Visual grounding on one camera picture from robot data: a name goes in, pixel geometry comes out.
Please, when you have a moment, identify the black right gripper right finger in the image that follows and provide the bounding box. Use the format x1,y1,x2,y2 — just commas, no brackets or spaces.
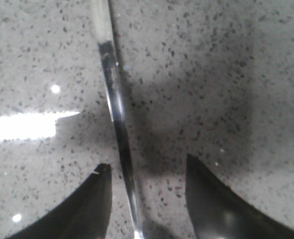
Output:
186,154,294,239

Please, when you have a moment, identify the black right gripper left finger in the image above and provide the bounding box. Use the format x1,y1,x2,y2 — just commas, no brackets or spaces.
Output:
9,163,112,239

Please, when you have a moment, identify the stainless steel knife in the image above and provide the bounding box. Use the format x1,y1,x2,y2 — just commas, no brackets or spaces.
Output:
90,0,145,239

